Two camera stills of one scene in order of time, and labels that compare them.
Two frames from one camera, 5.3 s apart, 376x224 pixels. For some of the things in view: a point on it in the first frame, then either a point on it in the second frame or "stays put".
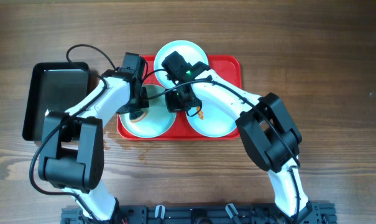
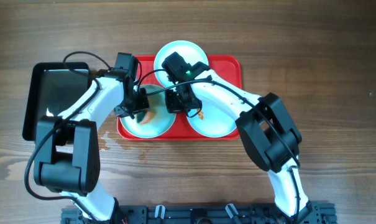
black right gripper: [182, 104] stays put
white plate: [158, 120] stays put
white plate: [191, 51] stays put
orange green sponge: [135, 117] → [150, 116]
